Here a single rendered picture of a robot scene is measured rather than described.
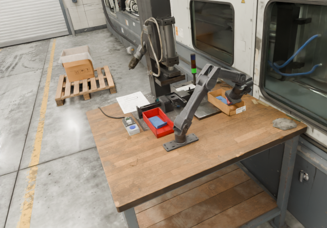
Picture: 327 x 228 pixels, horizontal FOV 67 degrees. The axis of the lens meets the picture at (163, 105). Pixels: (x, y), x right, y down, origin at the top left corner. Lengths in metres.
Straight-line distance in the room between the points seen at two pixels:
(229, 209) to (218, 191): 0.17
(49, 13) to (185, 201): 9.47
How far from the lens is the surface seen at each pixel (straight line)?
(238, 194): 2.06
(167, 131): 1.48
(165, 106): 1.68
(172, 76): 1.60
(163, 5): 1.61
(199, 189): 2.08
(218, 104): 1.69
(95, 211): 2.42
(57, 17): 10.66
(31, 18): 10.73
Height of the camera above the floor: 1.76
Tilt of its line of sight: 28 degrees down
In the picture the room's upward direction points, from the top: 8 degrees counter-clockwise
